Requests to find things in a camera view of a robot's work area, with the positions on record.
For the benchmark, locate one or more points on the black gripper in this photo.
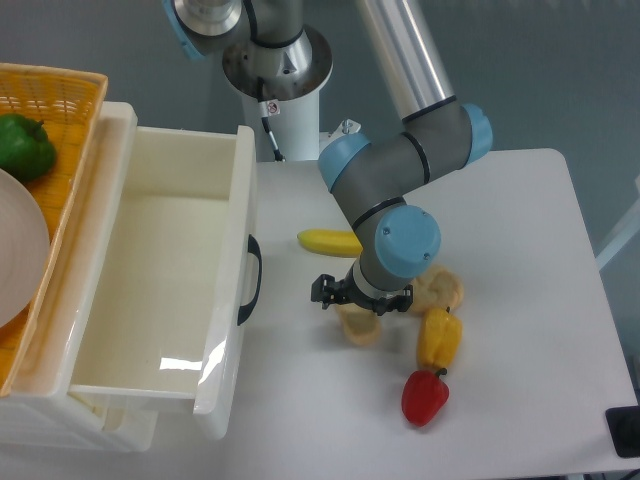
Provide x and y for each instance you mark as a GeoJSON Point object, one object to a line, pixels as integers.
{"type": "Point", "coordinates": [327, 291]}

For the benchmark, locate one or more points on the rectangular tan bread loaf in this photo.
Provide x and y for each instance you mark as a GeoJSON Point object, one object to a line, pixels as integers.
{"type": "Point", "coordinates": [360, 326]}

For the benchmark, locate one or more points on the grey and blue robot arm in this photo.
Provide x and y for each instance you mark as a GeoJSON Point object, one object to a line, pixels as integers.
{"type": "Point", "coordinates": [368, 182]}

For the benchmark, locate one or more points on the round tan bread roll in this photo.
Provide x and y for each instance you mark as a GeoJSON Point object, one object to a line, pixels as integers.
{"type": "Point", "coordinates": [437, 287]}

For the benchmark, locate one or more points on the yellow banana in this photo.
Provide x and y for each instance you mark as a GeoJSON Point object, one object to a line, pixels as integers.
{"type": "Point", "coordinates": [336, 243]}

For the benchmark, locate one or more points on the yellow bell pepper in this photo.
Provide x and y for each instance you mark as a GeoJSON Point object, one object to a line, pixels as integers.
{"type": "Point", "coordinates": [439, 338]}

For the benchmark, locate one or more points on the red bell pepper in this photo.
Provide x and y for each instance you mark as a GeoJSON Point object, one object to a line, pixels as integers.
{"type": "Point", "coordinates": [423, 396]}

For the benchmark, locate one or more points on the white plastic drawer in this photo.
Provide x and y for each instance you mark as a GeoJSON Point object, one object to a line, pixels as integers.
{"type": "Point", "coordinates": [162, 333]}

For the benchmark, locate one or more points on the black device at edge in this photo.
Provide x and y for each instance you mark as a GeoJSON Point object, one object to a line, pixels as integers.
{"type": "Point", "coordinates": [623, 424]}

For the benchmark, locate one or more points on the white plastic drawer cabinet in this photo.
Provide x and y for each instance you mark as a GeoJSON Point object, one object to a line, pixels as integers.
{"type": "Point", "coordinates": [40, 410]}

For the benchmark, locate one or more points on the beige round plate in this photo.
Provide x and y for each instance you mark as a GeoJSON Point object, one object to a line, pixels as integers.
{"type": "Point", "coordinates": [24, 247]}

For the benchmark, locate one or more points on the orange woven basket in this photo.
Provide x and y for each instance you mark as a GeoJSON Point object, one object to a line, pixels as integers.
{"type": "Point", "coordinates": [69, 103]}

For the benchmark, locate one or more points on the green bell pepper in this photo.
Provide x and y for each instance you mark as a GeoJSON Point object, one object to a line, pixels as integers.
{"type": "Point", "coordinates": [26, 151]}

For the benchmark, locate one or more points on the black drawer handle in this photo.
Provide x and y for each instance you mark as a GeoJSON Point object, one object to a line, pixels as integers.
{"type": "Point", "coordinates": [253, 279]}

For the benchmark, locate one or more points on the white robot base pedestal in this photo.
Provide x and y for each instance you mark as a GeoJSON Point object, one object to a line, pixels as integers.
{"type": "Point", "coordinates": [280, 90]}

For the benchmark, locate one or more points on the white frame at right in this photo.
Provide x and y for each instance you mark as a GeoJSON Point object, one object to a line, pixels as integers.
{"type": "Point", "coordinates": [625, 229]}

